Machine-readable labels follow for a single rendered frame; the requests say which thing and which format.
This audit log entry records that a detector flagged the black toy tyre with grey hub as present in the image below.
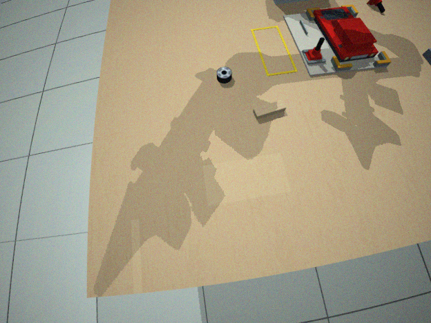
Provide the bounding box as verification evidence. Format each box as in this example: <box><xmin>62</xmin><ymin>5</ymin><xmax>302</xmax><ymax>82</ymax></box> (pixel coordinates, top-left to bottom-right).
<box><xmin>216</xmin><ymin>66</ymin><xmax>232</xmax><ymax>84</ymax></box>

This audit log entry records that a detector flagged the tan rectangular block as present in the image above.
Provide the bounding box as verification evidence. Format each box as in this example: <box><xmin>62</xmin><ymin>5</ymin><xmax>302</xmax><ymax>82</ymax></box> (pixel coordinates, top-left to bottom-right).
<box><xmin>253</xmin><ymin>100</ymin><xmax>287</xmax><ymax>120</ymax></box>

